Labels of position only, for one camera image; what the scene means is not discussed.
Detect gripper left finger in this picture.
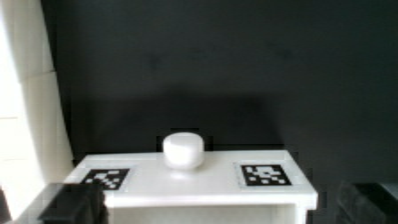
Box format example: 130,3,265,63
39,184,108,224

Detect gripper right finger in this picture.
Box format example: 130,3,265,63
336,182,398,224

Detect white drawer tray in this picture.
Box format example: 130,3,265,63
66,146,318,224

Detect white U-shaped table fence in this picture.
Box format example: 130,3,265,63
0,0,73,218

